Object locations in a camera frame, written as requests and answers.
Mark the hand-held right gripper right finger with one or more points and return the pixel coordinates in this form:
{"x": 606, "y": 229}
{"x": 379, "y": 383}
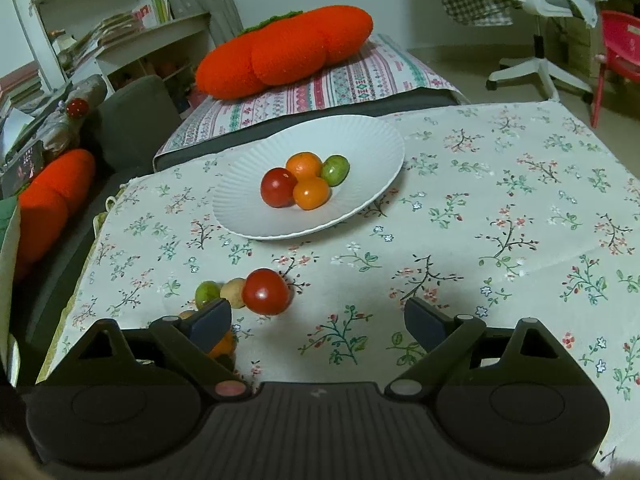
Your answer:
{"x": 425, "y": 322}

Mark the grey sofa cushion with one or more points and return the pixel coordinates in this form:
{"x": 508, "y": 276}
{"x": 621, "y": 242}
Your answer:
{"x": 130, "y": 120}

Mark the floral tablecloth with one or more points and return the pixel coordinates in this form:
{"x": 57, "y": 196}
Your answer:
{"x": 475, "y": 210}

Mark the red cherry tomato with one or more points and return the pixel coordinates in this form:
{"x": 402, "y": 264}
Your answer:
{"x": 277, "y": 187}
{"x": 265, "y": 291}

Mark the wooden desk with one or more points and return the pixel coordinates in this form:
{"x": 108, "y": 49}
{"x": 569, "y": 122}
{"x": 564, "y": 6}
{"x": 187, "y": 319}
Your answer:
{"x": 575, "y": 45}

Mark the red mushroom toy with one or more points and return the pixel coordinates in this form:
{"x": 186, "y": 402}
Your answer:
{"x": 77, "y": 108}

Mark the white office chair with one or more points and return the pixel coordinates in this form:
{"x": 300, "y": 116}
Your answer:
{"x": 540, "y": 60}

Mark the small row of books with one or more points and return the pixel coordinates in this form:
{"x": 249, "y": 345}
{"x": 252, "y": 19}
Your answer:
{"x": 155, "y": 12}

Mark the striped patterned cushion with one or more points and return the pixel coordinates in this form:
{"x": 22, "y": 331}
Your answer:
{"x": 350, "y": 85}

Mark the grey patterned plush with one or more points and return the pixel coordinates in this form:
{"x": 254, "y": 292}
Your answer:
{"x": 65, "y": 125}

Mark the small orange persimmon cushion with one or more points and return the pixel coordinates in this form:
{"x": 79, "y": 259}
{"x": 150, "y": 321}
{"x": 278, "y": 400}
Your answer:
{"x": 45, "y": 200}

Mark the white bookshelf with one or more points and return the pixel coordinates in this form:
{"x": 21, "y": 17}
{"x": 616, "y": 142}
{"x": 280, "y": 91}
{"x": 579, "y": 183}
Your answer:
{"x": 175, "y": 40}

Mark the stack of books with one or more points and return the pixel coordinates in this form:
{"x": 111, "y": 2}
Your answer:
{"x": 20, "y": 90}

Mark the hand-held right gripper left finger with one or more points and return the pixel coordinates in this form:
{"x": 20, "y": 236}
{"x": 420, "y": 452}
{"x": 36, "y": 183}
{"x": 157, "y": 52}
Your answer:
{"x": 212, "y": 319}

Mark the dark grey mattress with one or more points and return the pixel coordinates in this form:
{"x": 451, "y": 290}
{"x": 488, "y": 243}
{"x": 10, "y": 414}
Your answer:
{"x": 190, "y": 157}

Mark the white ribbed plate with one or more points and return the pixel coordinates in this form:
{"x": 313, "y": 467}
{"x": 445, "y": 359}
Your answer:
{"x": 240, "y": 200}

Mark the orange cherry tomato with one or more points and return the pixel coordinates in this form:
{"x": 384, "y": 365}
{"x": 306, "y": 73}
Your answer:
{"x": 311, "y": 194}
{"x": 225, "y": 346}
{"x": 304, "y": 164}

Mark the pile of magazines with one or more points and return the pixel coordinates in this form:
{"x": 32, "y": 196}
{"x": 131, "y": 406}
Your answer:
{"x": 100, "y": 35}

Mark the dark box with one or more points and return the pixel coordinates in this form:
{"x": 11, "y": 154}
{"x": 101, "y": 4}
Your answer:
{"x": 25, "y": 167}

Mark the red plastic chair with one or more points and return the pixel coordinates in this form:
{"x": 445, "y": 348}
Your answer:
{"x": 620, "y": 40}

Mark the green cherry tomato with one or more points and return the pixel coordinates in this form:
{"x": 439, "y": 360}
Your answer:
{"x": 335, "y": 170}
{"x": 206, "y": 294}

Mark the large orange persimmon cushion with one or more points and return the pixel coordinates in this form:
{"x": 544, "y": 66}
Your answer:
{"x": 290, "y": 50}

